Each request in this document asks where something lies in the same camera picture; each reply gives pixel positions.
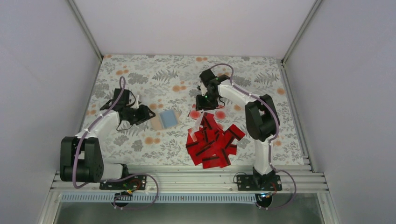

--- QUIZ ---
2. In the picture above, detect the beige card holder wallet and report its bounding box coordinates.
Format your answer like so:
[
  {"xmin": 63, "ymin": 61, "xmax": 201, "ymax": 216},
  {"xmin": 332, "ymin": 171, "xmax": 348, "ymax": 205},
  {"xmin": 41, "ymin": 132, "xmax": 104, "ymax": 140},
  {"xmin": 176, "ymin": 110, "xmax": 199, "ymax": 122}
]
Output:
[{"xmin": 149, "ymin": 109, "xmax": 180, "ymax": 131}]

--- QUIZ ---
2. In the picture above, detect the red card pile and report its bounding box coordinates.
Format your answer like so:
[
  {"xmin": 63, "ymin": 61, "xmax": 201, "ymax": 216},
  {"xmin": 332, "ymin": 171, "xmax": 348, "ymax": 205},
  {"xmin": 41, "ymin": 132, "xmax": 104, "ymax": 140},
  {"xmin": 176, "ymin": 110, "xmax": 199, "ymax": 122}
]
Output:
[
  {"xmin": 224, "ymin": 124, "xmax": 246, "ymax": 141},
  {"xmin": 203, "ymin": 129, "xmax": 225, "ymax": 148},
  {"xmin": 200, "ymin": 112, "xmax": 217, "ymax": 129},
  {"xmin": 202, "ymin": 156, "xmax": 221, "ymax": 169},
  {"xmin": 185, "ymin": 135, "xmax": 207, "ymax": 156}
]

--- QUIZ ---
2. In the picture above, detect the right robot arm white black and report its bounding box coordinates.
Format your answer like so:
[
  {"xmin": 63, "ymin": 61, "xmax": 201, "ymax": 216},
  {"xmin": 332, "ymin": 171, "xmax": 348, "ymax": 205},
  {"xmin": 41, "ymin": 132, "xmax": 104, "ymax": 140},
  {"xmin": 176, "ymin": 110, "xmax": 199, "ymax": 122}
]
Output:
[{"xmin": 196, "ymin": 69, "xmax": 279, "ymax": 190}]

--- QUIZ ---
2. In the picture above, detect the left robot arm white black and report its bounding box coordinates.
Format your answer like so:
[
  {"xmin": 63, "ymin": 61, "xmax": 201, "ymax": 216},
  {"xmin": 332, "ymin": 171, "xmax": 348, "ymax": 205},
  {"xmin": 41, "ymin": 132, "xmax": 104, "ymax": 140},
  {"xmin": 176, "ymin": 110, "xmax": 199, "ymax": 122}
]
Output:
[{"xmin": 59, "ymin": 88, "xmax": 155, "ymax": 189}]

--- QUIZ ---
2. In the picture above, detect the clear card red dot right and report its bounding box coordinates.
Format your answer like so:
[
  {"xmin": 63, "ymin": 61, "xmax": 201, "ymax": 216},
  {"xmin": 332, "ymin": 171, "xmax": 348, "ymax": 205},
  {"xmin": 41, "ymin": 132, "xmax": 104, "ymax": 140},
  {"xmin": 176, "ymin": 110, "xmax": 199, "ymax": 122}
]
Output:
[{"xmin": 214, "ymin": 106, "xmax": 226, "ymax": 120}]

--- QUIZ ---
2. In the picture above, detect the clear card red dot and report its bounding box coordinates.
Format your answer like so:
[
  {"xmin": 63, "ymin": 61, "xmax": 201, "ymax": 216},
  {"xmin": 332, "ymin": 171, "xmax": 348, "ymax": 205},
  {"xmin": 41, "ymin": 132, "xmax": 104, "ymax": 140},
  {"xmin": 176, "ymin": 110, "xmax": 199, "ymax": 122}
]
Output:
[
  {"xmin": 187, "ymin": 108, "xmax": 203, "ymax": 120},
  {"xmin": 214, "ymin": 106, "xmax": 226, "ymax": 120}
]

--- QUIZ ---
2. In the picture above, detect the clear card red dot left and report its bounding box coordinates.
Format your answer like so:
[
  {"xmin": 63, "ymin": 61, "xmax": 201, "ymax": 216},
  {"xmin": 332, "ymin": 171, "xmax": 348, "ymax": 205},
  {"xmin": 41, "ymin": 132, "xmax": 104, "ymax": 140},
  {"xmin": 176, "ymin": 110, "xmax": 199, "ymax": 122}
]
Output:
[{"xmin": 187, "ymin": 108, "xmax": 203, "ymax": 120}]

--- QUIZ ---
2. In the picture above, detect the red card bottom pile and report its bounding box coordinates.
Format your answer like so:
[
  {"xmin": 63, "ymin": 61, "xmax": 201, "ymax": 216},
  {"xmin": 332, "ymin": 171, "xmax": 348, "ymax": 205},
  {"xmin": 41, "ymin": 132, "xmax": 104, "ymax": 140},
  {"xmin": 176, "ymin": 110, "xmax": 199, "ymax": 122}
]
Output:
[{"xmin": 202, "ymin": 156, "xmax": 221, "ymax": 169}]

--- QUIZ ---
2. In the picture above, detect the red card lower right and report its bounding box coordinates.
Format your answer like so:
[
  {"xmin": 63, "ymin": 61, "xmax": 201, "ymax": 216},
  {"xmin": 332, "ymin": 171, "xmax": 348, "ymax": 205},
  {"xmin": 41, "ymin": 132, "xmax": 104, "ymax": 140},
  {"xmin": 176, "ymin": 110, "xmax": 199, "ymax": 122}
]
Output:
[{"xmin": 217, "ymin": 148, "xmax": 231, "ymax": 168}]

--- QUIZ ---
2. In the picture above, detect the floral patterned table mat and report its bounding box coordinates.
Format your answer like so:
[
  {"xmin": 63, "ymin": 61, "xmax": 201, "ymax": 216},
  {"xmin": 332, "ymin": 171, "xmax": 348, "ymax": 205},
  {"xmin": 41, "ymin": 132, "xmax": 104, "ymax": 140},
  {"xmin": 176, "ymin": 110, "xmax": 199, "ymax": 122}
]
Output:
[{"xmin": 83, "ymin": 55, "xmax": 304, "ymax": 166}]

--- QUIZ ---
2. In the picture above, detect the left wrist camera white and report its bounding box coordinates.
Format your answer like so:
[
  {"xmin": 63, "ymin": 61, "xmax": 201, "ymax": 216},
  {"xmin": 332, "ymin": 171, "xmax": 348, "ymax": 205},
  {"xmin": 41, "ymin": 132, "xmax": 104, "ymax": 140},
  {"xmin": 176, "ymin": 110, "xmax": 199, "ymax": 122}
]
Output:
[{"xmin": 132, "ymin": 95, "xmax": 140, "ymax": 109}]

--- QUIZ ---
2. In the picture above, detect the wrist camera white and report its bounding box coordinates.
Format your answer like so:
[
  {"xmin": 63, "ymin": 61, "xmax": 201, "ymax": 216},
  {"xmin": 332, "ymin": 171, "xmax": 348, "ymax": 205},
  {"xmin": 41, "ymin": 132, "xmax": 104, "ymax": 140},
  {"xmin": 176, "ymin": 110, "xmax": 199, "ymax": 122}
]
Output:
[
  {"xmin": 198, "ymin": 82, "xmax": 207, "ymax": 96},
  {"xmin": 132, "ymin": 95, "xmax": 140, "ymax": 109}
]

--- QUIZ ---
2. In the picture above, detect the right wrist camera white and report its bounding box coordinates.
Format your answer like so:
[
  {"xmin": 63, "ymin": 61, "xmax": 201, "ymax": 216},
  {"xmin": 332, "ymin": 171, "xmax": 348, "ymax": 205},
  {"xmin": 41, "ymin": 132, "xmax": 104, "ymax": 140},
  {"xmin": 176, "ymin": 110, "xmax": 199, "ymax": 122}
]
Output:
[{"xmin": 198, "ymin": 82, "xmax": 207, "ymax": 96}]

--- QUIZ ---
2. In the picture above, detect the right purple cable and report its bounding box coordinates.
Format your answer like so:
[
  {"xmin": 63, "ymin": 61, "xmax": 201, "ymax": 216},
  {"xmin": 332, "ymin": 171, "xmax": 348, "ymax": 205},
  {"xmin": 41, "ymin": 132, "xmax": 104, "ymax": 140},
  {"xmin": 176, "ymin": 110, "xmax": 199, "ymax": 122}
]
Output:
[{"xmin": 210, "ymin": 63, "xmax": 297, "ymax": 211}]

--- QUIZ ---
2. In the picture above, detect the purple cable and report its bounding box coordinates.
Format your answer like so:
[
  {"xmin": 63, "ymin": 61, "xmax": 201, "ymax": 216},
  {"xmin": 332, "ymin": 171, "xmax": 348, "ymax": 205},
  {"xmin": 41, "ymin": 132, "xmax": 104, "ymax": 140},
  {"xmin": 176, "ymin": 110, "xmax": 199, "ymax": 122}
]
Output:
[
  {"xmin": 210, "ymin": 63, "xmax": 297, "ymax": 211},
  {"xmin": 71, "ymin": 76, "xmax": 159, "ymax": 211}
]

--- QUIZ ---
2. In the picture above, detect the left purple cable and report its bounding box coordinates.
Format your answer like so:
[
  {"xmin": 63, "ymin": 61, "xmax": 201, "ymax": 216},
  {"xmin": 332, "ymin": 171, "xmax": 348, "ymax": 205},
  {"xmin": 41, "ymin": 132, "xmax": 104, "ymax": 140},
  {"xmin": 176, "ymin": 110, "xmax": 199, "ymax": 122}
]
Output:
[{"xmin": 71, "ymin": 76, "xmax": 159, "ymax": 211}]

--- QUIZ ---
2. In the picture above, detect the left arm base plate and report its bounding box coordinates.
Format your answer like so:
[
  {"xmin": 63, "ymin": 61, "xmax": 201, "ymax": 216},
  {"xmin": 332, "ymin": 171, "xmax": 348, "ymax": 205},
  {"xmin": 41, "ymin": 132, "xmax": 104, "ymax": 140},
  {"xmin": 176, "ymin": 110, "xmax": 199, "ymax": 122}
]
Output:
[{"xmin": 99, "ymin": 175, "xmax": 147, "ymax": 191}]

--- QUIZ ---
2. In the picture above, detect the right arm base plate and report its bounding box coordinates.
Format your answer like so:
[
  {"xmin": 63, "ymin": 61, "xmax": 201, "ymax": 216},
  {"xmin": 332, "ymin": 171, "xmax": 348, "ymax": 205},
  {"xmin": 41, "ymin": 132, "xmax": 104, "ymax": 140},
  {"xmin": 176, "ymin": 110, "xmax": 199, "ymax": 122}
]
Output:
[{"xmin": 236, "ymin": 174, "xmax": 283, "ymax": 191}]

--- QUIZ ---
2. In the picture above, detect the aluminium rail frame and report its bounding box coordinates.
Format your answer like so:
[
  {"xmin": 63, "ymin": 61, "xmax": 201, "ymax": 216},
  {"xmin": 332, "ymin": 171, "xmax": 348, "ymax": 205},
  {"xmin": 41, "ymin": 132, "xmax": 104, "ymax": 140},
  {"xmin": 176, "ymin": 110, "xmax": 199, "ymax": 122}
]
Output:
[{"xmin": 51, "ymin": 164, "xmax": 329, "ymax": 194}]

